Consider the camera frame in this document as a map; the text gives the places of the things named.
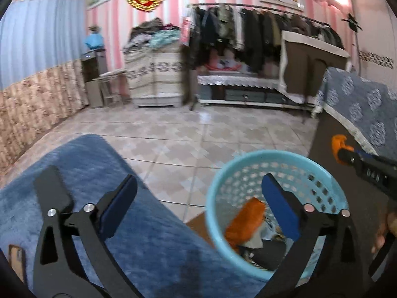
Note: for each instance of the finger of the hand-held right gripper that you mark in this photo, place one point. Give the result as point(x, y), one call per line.
point(364, 155)
point(349, 160)

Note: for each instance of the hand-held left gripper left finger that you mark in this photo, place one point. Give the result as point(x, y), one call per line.
point(121, 201)

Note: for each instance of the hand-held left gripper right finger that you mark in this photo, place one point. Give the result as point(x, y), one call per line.
point(280, 206)

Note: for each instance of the orange plastic toy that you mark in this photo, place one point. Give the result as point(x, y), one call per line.
point(245, 220)

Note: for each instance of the light blue plastic basket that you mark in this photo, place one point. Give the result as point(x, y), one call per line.
point(242, 173)

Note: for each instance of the dark clothes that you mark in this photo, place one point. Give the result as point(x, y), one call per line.
point(268, 256)

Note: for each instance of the person's right hand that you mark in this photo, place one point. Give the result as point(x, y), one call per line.
point(381, 232)

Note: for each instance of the blue plush blanket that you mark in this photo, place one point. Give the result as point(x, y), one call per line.
point(93, 161)

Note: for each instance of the blue patterned cloth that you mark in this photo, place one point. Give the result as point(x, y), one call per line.
point(356, 105)

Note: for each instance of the brown cloth cover white trim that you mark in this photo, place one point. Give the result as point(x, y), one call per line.
point(307, 68)

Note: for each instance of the low white cabinet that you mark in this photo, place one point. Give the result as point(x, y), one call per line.
point(245, 95)

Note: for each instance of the grey water dispenser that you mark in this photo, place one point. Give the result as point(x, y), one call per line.
point(93, 80)

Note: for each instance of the small folding table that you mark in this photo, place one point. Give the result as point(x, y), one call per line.
point(110, 74)

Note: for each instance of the patterned cloth-covered cabinet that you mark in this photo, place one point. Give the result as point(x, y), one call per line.
point(155, 74)

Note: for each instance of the white lace cloth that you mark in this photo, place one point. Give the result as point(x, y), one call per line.
point(238, 80)

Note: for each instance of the metal clothes rack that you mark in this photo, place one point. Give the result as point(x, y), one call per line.
point(187, 77)

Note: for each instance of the red pink toy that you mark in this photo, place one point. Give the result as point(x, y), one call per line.
point(223, 63)

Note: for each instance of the row of hanging clothes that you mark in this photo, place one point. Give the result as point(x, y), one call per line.
point(254, 34)

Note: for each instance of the blue cloth-covered bottle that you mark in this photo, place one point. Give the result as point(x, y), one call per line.
point(93, 41)

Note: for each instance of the pile of clothes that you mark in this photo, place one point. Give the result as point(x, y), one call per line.
point(152, 35)

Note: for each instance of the blue floral curtain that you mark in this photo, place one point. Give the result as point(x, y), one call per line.
point(37, 52)

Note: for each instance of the pink hanging bag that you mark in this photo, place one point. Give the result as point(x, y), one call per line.
point(185, 29)

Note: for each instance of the black wall ornament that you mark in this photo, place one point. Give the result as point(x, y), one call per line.
point(352, 21)

